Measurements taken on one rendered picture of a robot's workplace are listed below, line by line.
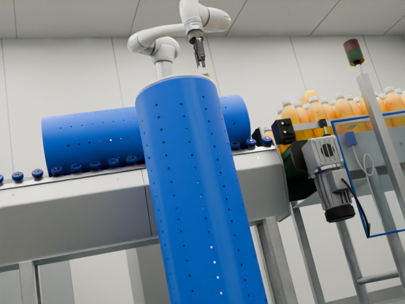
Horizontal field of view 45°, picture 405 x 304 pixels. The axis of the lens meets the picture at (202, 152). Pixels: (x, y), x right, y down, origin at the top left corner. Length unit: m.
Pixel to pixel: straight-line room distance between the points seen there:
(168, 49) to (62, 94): 2.47
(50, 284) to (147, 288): 1.13
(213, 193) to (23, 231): 0.84
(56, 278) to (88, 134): 1.60
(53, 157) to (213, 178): 0.81
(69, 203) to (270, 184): 0.82
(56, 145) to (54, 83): 3.33
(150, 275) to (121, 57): 3.53
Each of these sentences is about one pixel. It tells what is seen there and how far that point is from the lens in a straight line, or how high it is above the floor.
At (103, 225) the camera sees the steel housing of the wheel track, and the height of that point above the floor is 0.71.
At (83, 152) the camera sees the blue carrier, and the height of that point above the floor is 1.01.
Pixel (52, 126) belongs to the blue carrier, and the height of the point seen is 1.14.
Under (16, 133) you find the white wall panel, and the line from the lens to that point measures 5.09.
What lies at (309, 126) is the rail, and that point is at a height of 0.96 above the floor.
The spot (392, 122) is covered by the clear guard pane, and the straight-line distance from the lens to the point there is 2.24.
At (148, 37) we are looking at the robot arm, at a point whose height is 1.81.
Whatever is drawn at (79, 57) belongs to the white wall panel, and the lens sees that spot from 5.52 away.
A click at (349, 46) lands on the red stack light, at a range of 2.18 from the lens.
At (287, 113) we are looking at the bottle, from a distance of 2.17.
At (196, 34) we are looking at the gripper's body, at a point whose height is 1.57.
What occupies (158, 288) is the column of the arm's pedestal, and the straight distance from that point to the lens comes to 2.45.
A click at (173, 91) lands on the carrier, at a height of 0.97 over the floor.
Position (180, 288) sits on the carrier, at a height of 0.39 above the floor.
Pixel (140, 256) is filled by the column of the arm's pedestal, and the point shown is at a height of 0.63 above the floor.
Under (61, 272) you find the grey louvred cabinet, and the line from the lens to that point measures 3.45.
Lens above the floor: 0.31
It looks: 18 degrees up
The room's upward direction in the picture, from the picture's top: 12 degrees counter-clockwise
